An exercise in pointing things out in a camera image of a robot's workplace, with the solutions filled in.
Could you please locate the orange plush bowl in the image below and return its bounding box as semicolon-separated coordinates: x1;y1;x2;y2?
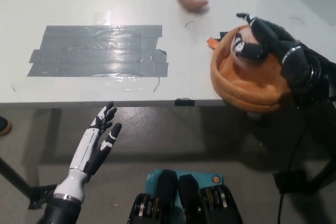
209;24;297;114

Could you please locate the black tape on table edge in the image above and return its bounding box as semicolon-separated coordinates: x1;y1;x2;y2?
174;98;195;106

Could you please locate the pink plush dumpling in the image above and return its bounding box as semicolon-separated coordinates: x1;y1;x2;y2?
230;27;263;70

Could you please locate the small orange tape tab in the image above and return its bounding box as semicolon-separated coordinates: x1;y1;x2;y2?
206;36;220;50

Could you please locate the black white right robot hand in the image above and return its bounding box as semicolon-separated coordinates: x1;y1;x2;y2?
230;12;302;65

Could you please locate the brown black shoe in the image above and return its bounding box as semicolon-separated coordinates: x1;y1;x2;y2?
0;115;13;137

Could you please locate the grey duct tape patch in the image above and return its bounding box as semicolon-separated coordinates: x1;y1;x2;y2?
27;25;169;78

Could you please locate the black teal robot torso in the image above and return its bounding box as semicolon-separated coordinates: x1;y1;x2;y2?
128;169;243;224

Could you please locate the thin black cable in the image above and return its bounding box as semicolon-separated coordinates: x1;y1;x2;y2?
277;124;309;224

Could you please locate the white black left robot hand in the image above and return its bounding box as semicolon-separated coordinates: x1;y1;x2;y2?
54;101;123;201

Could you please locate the black table leg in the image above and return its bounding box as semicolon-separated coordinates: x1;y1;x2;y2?
0;157;34;196
309;153;336;190

